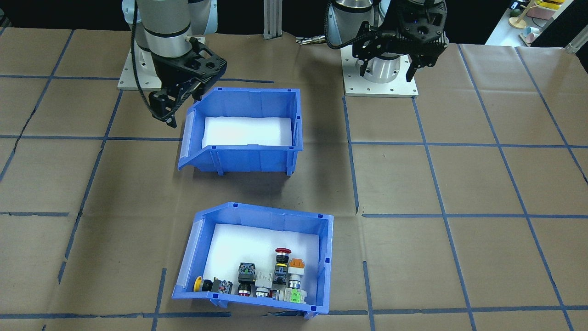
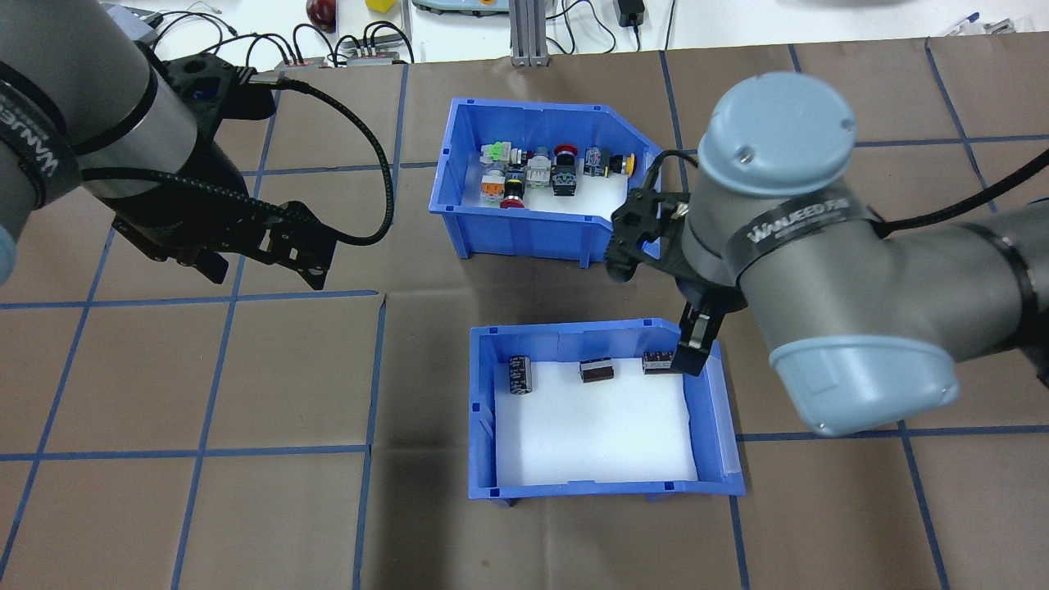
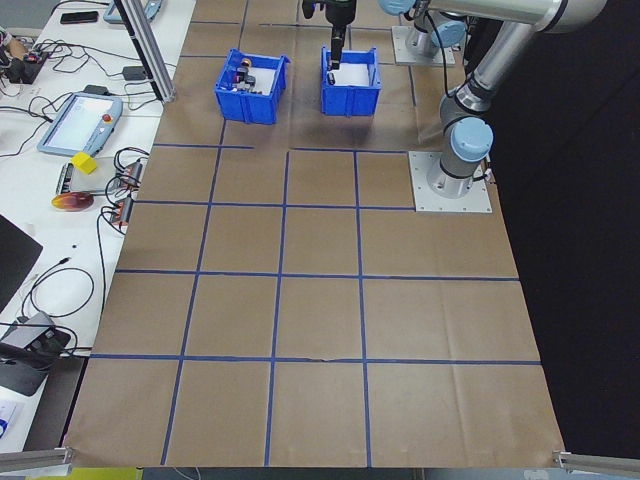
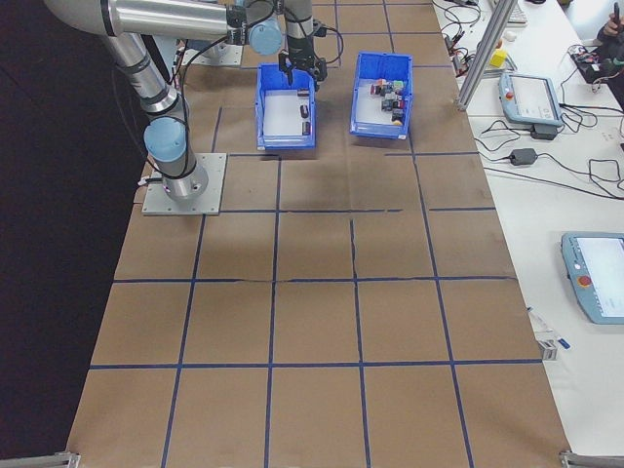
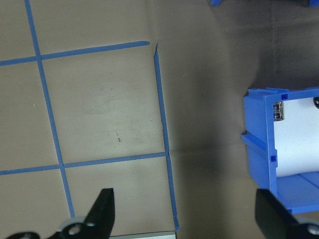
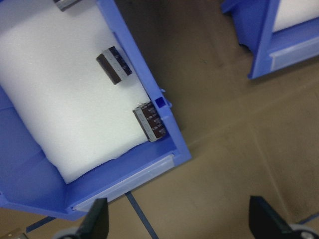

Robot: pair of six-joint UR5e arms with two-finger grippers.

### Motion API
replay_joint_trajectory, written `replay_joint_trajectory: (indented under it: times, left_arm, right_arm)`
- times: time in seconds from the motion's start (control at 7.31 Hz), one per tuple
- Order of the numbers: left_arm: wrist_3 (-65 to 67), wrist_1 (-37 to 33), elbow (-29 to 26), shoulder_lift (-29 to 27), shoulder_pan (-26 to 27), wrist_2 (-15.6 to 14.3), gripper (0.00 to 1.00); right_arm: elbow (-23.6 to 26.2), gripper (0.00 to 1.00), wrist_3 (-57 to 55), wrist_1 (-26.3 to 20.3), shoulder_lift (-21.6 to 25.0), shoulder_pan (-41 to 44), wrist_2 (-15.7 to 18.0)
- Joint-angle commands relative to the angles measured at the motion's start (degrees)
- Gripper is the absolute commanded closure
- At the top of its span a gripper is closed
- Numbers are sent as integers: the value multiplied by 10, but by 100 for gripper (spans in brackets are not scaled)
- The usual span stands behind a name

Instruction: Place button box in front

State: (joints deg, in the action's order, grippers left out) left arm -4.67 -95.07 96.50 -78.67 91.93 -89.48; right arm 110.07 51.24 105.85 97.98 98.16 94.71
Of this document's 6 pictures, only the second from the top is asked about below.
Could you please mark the grey blue teach pendant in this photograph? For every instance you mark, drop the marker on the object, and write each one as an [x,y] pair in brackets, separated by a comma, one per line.
[459,5]

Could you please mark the small black block component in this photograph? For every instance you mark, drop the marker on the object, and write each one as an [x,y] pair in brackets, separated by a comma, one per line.
[597,370]
[657,361]

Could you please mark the small grey desk tool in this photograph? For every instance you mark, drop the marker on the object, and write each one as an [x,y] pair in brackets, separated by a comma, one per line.
[996,26]

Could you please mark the red apple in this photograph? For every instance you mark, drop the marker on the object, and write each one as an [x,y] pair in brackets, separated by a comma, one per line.
[320,10]

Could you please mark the grey usb hub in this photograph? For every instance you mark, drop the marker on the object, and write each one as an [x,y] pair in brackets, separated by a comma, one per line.
[299,62]
[373,56]

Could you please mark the red mushroom push button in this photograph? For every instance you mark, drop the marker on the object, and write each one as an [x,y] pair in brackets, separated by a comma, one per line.
[565,172]

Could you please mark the grey box device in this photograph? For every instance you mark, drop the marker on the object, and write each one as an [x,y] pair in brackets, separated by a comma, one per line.
[135,16]

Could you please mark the red yellow emergency stop button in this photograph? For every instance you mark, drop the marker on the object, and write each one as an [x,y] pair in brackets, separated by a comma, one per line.
[514,190]

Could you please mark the blue button storage bin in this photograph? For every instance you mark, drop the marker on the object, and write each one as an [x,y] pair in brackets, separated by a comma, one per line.
[524,238]

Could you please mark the orange white push button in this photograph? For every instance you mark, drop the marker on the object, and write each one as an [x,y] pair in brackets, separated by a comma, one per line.
[492,187]

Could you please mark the white selector switch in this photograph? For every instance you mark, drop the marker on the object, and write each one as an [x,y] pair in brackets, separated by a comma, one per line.
[537,170]

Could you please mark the black cylinder capacitor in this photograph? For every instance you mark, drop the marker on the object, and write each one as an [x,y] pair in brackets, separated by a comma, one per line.
[518,374]

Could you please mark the yellow push button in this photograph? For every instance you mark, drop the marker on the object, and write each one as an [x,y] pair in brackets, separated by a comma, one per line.
[608,162]

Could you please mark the green white push button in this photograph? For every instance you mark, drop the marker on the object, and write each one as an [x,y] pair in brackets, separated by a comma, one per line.
[496,152]

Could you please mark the black power adapter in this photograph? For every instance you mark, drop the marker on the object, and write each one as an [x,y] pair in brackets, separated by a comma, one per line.
[631,11]

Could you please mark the blue capacitor storage bin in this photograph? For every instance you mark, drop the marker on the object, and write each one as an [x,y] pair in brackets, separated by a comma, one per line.
[482,426]

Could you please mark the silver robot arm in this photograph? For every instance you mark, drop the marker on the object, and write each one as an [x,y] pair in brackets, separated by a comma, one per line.
[65,98]
[819,270]

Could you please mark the yellow block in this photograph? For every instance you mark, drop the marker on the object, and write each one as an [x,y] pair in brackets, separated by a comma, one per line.
[379,4]

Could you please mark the aluminium profile post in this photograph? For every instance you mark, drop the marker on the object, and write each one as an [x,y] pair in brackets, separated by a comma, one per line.
[529,33]

